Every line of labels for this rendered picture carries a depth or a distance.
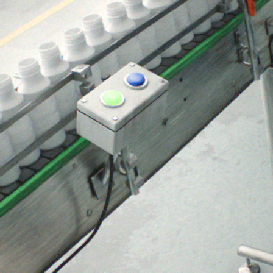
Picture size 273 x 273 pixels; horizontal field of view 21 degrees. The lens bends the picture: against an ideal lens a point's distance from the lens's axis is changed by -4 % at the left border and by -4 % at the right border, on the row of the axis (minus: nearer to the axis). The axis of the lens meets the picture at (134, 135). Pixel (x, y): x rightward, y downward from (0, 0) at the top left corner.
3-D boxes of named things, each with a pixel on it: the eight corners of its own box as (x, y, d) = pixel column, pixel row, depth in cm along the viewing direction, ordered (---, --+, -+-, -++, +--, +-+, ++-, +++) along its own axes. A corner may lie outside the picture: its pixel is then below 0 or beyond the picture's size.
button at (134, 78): (133, 75, 124) (134, 68, 123) (148, 83, 123) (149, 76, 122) (122, 83, 123) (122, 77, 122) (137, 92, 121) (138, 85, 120)
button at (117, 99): (110, 92, 121) (111, 86, 120) (125, 101, 120) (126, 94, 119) (98, 102, 119) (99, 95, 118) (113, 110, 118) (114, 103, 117)
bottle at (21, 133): (47, 150, 132) (22, 68, 124) (33, 169, 127) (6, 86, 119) (18, 149, 134) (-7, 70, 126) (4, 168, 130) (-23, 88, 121)
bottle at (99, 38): (113, 103, 141) (93, 25, 133) (88, 99, 145) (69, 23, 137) (131, 87, 145) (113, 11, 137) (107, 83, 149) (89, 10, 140)
